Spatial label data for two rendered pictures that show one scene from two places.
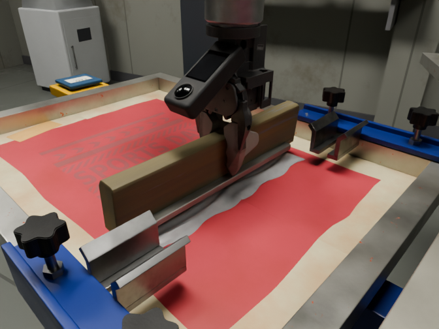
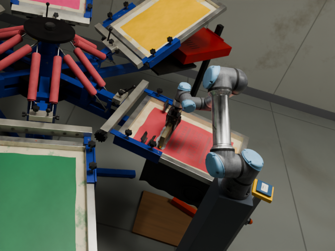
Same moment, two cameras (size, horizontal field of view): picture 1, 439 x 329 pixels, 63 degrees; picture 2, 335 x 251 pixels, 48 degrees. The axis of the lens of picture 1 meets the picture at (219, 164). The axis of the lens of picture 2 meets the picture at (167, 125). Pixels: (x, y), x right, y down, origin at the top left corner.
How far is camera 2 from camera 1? 263 cm
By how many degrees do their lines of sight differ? 105
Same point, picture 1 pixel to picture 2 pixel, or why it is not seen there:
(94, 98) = not seen: hidden behind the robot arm
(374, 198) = (133, 132)
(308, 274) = (144, 115)
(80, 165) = (205, 138)
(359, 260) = (138, 110)
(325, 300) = (142, 105)
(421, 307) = (134, 95)
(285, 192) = (153, 133)
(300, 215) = (148, 126)
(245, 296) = (152, 112)
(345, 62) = not seen: outside the picture
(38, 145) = not seen: hidden behind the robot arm
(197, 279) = (160, 114)
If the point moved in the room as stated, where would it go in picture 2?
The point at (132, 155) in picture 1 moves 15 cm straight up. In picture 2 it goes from (197, 143) to (205, 126)
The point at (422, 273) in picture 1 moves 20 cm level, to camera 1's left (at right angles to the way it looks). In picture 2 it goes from (134, 98) to (160, 97)
